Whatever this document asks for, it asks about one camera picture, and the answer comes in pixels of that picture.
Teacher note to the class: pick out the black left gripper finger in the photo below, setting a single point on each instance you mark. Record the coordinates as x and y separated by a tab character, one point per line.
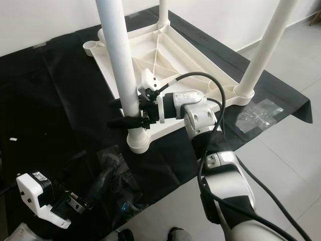
111	179

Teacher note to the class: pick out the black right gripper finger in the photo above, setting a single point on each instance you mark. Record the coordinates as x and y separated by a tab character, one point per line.
124	123
116	103

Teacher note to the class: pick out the clear plastic wrap sheet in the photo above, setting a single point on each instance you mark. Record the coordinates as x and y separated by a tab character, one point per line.
130	191
261	115

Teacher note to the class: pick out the robot left leg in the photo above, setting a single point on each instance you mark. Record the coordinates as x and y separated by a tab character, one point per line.
124	236

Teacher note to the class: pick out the robot leg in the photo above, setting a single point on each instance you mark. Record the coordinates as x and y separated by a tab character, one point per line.
179	235
124	236

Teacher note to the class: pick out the white plastic table top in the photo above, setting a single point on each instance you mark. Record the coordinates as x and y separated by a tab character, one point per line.
185	60

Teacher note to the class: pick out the black tablecloth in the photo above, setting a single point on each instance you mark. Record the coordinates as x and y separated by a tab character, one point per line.
50	100

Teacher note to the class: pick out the robot right leg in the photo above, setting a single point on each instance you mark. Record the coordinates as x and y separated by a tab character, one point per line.
179	235

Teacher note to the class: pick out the small white scrap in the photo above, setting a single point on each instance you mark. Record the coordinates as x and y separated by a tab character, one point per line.
12	139

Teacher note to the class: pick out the clear tape piece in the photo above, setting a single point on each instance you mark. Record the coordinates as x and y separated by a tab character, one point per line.
133	14
37	45

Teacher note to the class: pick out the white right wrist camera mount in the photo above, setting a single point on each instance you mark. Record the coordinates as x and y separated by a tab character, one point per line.
148	79

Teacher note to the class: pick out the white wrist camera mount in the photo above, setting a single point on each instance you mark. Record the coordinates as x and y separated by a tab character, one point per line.
148	79
32	193

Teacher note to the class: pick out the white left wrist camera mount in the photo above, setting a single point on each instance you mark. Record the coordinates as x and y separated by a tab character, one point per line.
32	193

